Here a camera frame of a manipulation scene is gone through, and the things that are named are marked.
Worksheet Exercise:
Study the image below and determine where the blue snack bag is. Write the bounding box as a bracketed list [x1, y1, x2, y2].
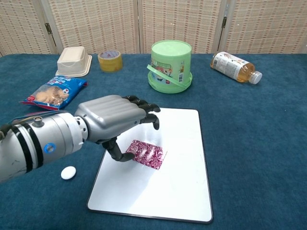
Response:
[19, 76, 88, 111]

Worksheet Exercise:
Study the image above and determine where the tea bottle with label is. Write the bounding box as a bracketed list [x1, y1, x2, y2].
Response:
[210, 51, 263, 85]

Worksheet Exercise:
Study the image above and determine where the green plastic bucket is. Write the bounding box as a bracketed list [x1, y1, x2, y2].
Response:
[146, 39, 193, 94]

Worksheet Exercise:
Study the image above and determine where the blue table cloth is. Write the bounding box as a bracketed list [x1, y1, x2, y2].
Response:
[0, 53, 307, 230]

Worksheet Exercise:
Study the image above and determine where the small white oval object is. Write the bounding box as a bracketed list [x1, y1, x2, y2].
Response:
[60, 166, 77, 180]

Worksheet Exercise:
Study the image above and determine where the yellow tape roll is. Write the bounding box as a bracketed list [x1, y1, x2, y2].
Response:
[97, 50, 123, 73]

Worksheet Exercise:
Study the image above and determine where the white rectangular board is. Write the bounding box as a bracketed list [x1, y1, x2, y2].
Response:
[86, 107, 213, 224]

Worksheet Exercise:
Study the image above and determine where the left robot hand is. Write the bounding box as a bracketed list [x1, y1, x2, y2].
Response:
[74, 94, 161, 162]

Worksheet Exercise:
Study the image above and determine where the woven folding screen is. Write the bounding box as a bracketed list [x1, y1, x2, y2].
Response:
[0, 0, 307, 58]

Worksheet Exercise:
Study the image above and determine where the beige lunch box container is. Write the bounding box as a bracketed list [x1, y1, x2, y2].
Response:
[55, 46, 93, 77]

